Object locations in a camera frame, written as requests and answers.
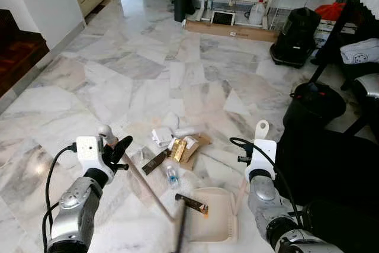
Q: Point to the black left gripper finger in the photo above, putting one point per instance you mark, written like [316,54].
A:
[122,149]

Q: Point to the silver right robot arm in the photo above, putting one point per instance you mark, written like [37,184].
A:
[263,197]

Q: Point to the black floor appliance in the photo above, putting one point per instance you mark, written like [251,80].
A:
[296,37]

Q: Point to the dark brown wrapper strip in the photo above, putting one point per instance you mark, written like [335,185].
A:
[157,162]

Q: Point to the white crumpled paper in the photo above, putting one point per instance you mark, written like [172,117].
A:
[161,137]

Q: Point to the gold box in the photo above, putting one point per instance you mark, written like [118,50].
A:
[179,150]

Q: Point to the small clear plastic bottle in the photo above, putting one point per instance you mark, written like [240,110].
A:
[172,177]

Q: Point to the small white carton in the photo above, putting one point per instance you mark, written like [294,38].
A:
[190,142]

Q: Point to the white paper roll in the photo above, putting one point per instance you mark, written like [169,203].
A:
[188,131]

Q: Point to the dark brown wrapper orange end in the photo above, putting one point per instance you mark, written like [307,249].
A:
[192,202]

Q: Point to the black round lidded bin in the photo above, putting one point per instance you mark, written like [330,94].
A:
[314,105]

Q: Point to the large black fabric seat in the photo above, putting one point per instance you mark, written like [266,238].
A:
[331,176]

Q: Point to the silver metal pot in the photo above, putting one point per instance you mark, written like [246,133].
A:
[368,86]

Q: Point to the long flat cardboard box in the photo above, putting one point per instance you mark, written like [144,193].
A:
[237,31]

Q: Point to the dark wooden step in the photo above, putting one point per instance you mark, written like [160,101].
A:
[18,57]

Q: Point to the white framed tablet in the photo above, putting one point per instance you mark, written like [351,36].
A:
[223,18]

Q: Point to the white plastic jug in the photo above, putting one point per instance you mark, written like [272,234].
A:
[256,15]

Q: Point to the white printed bag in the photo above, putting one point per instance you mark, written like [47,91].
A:
[361,51]

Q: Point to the red bag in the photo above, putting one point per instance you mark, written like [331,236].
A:
[330,11]

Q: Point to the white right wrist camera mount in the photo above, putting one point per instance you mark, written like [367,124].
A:
[263,155]

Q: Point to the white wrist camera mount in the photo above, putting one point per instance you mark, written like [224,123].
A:
[263,155]
[89,152]

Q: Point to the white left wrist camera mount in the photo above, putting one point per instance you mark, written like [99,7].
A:
[89,152]

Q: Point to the black table frame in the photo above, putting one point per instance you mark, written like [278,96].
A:
[334,42]

